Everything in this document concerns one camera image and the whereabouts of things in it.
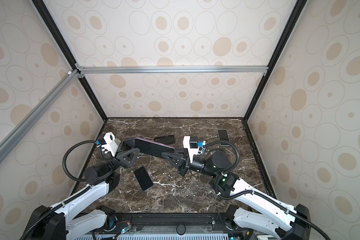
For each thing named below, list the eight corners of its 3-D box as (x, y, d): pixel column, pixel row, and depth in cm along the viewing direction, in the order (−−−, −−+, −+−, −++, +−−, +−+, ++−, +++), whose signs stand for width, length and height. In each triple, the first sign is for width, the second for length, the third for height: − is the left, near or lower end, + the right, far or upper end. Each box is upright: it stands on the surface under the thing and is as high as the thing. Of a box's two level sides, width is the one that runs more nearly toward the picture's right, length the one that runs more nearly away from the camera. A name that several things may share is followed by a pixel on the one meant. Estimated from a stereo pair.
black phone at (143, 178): (142, 191, 86) (141, 189, 83) (134, 173, 93) (133, 171, 90) (153, 184, 88) (153, 182, 86) (145, 167, 95) (144, 165, 93)
